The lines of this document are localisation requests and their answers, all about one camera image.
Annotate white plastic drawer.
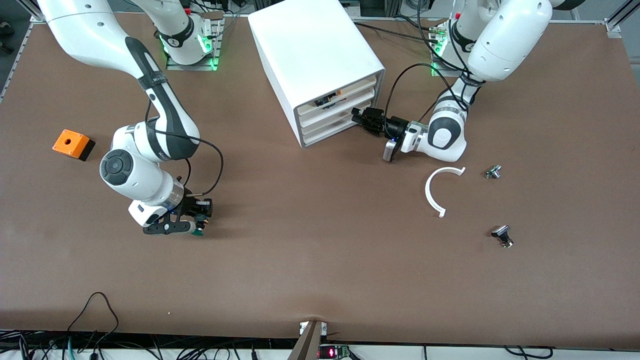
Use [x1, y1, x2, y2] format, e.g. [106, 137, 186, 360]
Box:
[299, 88, 376, 128]
[298, 76, 377, 118]
[301, 117, 363, 147]
[300, 99, 368, 138]

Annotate white drawer cabinet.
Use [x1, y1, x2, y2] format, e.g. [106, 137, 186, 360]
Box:
[248, 0, 386, 149]

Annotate black silver push button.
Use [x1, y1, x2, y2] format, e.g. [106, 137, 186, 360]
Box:
[491, 225, 515, 249]

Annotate black and orange small part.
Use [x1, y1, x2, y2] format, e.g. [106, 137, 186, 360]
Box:
[313, 91, 347, 109]

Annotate orange box with black base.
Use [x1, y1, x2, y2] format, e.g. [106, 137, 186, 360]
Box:
[52, 129, 96, 162]

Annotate green circuit board red display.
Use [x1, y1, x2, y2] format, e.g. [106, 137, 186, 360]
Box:
[318, 344, 352, 360]

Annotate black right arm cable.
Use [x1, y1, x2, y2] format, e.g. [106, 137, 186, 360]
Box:
[144, 100, 225, 198]

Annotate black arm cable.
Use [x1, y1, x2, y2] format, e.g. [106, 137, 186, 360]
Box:
[144, 100, 225, 198]
[384, 62, 473, 126]

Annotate white C-shaped plastic ring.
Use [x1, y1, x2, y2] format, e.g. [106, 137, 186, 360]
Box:
[425, 166, 467, 219]

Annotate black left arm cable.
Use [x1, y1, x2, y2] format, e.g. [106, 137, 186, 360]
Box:
[384, 62, 473, 126]

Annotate aluminium arm base plate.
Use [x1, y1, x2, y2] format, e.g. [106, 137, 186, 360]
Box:
[430, 22, 485, 79]
[165, 12, 224, 72]

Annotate black cables behind cabinet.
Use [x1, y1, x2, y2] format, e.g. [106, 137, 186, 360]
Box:
[350, 12, 443, 45]

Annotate black looped cable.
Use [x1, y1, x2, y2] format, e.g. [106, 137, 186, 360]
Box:
[67, 292, 121, 351]

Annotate black cable bundle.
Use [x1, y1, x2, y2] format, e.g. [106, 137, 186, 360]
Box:
[0, 330, 301, 360]

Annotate aluminium camera mount post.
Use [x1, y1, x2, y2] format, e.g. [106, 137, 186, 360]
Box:
[287, 320, 328, 360]

